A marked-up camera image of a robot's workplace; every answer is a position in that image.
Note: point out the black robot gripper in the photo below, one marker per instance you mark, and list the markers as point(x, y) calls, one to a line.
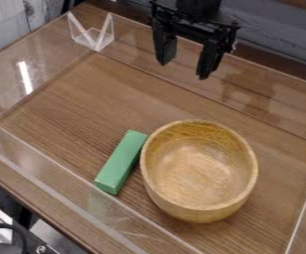
point(198, 20)

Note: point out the green rectangular block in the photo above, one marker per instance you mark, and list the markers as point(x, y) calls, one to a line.
point(122, 162)

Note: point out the brown wooden bowl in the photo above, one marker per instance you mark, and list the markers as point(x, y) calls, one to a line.
point(199, 170)

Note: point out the clear acrylic corner bracket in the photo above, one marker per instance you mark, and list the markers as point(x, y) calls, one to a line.
point(93, 38)

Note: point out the black metal table frame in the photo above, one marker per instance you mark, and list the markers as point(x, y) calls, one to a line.
point(39, 231)

